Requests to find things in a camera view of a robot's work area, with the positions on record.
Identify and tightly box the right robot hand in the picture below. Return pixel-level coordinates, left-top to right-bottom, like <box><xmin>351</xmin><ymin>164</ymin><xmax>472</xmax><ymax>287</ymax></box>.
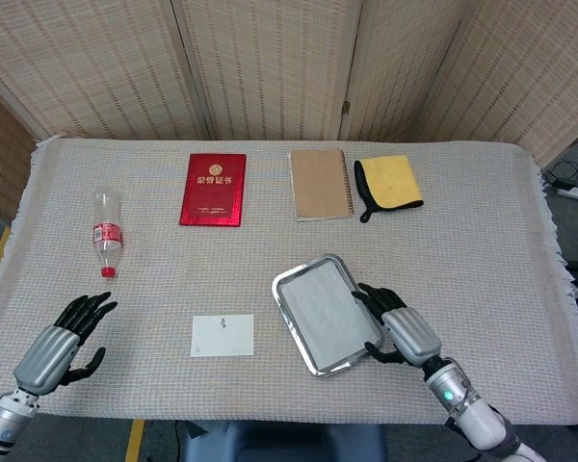
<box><xmin>351</xmin><ymin>282</ymin><xmax>443</xmax><ymax>370</ymax></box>

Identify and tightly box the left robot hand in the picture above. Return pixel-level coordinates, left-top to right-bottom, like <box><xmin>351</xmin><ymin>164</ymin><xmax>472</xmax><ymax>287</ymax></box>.
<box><xmin>13</xmin><ymin>291</ymin><xmax>119</xmax><ymax>396</ymax></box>

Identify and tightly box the white paper sheet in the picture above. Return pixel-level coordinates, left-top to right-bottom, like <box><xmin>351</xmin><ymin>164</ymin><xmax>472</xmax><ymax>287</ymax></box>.
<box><xmin>278</xmin><ymin>264</ymin><xmax>381</xmax><ymax>370</ymax></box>

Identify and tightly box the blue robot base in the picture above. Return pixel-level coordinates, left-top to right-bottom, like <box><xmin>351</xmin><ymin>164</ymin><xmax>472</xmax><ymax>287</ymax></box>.
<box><xmin>180</xmin><ymin>421</ymin><xmax>387</xmax><ymax>462</ymax></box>

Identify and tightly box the stainless steel tray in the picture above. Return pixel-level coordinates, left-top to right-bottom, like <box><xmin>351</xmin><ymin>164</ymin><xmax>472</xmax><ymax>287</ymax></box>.
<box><xmin>271</xmin><ymin>253</ymin><xmax>385</xmax><ymax>379</ymax></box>

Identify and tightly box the beige woven tablecloth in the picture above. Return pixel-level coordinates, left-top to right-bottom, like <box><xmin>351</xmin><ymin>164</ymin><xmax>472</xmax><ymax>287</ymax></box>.
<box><xmin>0</xmin><ymin>136</ymin><xmax>578</xmax><ymax>428</ymax></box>

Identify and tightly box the clear plastic bottle red cap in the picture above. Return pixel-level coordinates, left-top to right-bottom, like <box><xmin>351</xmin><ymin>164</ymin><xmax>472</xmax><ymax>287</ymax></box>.
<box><xmin>92</xmin><ymin>191</ymin><xmax>123</xmax><ymax>279</ymax></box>

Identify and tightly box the yellow and black cloth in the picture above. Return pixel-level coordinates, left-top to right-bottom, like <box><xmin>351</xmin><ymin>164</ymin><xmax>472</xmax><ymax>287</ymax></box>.
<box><xmin>354</xmin><ymin>154</ymin><xmax>424</xmax><ymax>224</ymax></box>

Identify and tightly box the brown spiral notebook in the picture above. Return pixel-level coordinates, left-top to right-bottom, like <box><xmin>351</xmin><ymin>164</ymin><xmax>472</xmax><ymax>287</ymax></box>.
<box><xmin>288</xmin><ymin>148</ymin><xmax>356</xmax><ymax>222</ymax></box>

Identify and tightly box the white postcard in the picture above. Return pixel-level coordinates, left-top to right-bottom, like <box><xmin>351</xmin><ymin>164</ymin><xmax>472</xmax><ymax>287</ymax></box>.
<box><xmin>190</xmin><ymin>314</ymin><xmax>255</xmax><ymax>358</ymax></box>

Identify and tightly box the red certificate book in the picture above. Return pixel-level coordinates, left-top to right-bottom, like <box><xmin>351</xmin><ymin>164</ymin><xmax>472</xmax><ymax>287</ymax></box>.
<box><xmin>178</xmin><ymin>153</ymin><xmax>248</xmax><ymax>228</ymax></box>

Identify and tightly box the woven folding screen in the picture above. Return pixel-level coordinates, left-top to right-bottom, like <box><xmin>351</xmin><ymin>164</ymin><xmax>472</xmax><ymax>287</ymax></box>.
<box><xmin>0</xmin><ymin>0</ymin><xmax>578</xmax><ymax>222</ymax></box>

